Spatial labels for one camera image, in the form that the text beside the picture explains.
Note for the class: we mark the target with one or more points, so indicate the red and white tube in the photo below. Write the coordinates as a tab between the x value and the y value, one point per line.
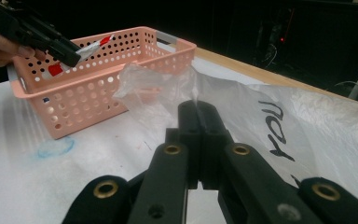
90	49

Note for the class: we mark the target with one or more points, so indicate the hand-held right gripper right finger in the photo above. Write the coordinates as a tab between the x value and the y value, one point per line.
213	140

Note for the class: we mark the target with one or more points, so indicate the white table cover board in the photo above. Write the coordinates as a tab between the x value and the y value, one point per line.
12	161

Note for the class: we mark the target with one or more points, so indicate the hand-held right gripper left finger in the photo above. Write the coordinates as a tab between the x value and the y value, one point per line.
192	140

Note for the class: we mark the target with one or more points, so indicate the pink plastic basket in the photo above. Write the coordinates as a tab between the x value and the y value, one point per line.
80	102

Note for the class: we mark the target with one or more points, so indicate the dark device with red light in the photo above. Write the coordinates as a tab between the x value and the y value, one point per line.
276	34

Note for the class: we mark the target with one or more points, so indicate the clear plastic bag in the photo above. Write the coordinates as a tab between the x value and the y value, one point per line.
323	140

